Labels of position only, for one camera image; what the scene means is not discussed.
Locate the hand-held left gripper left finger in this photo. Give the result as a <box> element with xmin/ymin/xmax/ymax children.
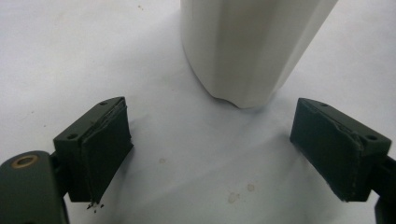
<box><xmin>52</xmin><ymin>96</ymin><xmax>135</xmax><ymax>205</ymax></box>

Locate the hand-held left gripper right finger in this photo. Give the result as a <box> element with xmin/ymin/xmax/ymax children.
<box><xmin>289</xmin><ymin>97</ymin><xmax>393</xmax><ymax>203</ymax></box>

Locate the white bottle with blue pump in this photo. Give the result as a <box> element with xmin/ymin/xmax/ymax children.
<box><xmin>179</xmin><ymin>0</ymin><xmax>340</xmax><ymax>109</ymax></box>

